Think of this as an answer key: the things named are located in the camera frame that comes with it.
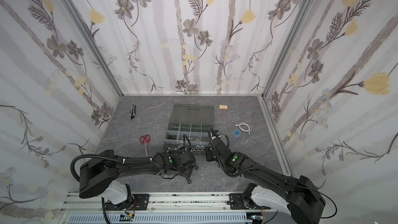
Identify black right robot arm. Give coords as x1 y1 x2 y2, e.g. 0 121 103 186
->
210 137 338 224

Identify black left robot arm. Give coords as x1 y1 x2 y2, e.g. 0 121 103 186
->
70 149 199 199

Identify blue tape roll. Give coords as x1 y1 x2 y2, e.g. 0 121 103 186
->
233 129 241 138

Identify grey plastic organizer box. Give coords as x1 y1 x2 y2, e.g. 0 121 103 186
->
163 104 214 155

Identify small wooden block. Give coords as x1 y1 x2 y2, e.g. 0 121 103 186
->
219 105 228 110

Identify white usb cable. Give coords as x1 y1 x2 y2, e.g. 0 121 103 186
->
234 122 253 135

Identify red handled scissors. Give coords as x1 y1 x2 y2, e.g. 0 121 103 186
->
140 134 150 157

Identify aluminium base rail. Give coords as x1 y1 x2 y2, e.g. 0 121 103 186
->
55 192 265 224

